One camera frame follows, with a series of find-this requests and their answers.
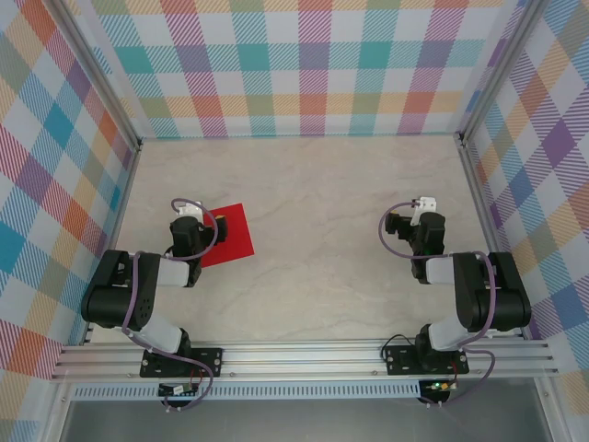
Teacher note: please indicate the red cloth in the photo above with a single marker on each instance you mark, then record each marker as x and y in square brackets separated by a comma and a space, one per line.
[237, 239]

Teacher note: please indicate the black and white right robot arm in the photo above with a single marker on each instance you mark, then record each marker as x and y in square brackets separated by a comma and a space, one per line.
[501, 299]

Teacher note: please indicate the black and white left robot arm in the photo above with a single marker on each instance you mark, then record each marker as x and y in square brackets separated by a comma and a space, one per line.
[115, 299]

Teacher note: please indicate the small circuit board green light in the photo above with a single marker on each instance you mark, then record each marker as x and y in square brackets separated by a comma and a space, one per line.
[439, 386]

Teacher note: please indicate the small black circuit board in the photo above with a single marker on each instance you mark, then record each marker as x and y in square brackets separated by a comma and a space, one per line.
[177, 390]

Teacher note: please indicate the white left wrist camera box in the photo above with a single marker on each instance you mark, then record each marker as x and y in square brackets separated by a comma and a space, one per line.
[188, 209]

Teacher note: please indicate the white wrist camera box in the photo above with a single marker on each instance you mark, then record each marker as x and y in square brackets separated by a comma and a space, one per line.
[427, 203]
[188, 209]

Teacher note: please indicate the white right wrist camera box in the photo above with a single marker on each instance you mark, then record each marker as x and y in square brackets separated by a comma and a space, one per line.
[427, 203]

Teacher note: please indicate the aluminium table side rail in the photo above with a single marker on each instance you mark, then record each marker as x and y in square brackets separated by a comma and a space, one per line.
[116, 230]
[488, 230]

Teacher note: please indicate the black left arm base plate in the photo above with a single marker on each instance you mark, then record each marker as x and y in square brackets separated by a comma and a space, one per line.
[209, 359]

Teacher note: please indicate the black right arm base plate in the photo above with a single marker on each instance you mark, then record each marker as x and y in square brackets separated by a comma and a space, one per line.
[400, 361]

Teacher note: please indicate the long aluminium mounting rail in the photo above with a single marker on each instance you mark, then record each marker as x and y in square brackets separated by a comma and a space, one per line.
[299, 359]

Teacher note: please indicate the aluminium frame post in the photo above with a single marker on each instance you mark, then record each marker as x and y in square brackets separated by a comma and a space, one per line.
[499, 69]
[102, 69]

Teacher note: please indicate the aluminium frame leg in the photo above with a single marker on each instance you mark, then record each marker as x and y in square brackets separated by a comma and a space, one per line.
[550, 414]
[55, 414]

